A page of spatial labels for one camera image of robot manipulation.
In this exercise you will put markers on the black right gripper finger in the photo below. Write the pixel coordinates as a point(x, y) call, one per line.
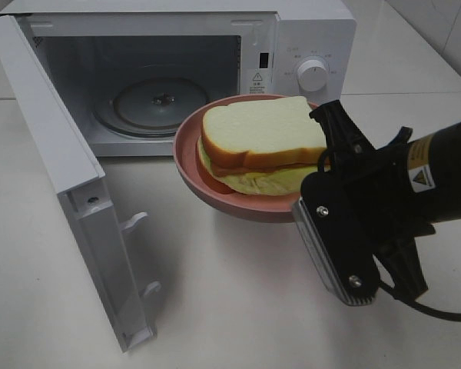
point(339, 129)
point(401, 260)

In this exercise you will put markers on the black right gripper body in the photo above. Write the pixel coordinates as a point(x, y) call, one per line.
point(378, 186)

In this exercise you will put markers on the toast sandwich with filling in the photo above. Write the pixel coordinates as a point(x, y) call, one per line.
point(261, 147)

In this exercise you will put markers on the pink round plate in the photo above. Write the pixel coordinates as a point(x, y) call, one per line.
point(251, 207)

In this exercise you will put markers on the white microwave door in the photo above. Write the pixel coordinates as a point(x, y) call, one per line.
point(78, 180)

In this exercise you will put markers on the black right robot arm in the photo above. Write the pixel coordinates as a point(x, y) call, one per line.
point(434, 168)

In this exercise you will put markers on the white upper power knob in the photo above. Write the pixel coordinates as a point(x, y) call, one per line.
point(312, 73)

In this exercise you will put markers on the white microwave oven body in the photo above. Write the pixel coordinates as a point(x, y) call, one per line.
point(89, 48)

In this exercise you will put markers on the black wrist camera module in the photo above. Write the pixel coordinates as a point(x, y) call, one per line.
point(335, 240)

